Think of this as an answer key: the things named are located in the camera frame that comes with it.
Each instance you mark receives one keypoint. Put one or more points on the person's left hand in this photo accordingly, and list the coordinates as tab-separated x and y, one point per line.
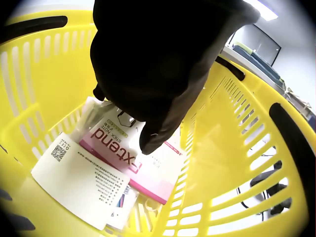
153	61

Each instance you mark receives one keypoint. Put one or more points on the dark framed wall screen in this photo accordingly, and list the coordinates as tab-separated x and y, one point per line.
261	42

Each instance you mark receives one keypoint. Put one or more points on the person's left thumb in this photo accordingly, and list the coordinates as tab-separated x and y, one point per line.
164	123

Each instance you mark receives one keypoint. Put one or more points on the black office chair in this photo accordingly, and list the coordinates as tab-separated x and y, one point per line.
271	187

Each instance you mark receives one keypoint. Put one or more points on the ceiling lamp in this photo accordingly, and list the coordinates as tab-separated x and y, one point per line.
267	9

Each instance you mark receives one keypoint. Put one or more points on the yellow plastic shopping basket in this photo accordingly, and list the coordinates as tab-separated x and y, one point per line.
234	128

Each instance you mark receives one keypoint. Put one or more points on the white box with square code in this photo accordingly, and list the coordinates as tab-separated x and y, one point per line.
74	177

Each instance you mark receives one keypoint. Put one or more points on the shelf with blue items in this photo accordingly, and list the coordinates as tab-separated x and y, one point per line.
259	63

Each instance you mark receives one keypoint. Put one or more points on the clear plastic packet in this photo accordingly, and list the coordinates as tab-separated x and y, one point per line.
86	116

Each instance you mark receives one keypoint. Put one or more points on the person's left fingers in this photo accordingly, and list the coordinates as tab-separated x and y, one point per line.
99	92

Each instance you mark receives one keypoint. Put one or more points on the pink sticky note pad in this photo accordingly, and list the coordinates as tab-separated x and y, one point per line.
116	153

